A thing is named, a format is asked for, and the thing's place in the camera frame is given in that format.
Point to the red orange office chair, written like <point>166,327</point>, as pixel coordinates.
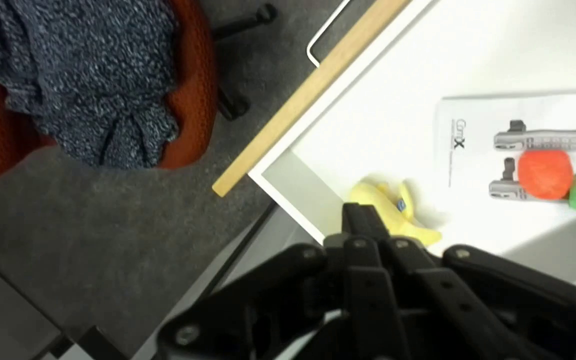
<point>194,100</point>

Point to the blue speckled cloth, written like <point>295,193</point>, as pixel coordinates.
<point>92,74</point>

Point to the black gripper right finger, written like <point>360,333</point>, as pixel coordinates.
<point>482,306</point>

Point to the wooden top drawer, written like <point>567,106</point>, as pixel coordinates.
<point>366,112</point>

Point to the orange plush toy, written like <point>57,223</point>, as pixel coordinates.
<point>547,174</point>

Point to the white paper manual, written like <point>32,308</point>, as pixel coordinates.
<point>479,143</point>

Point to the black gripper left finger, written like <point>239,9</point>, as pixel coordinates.
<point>336,295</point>

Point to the yellow plush toy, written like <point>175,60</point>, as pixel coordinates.
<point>395,206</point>

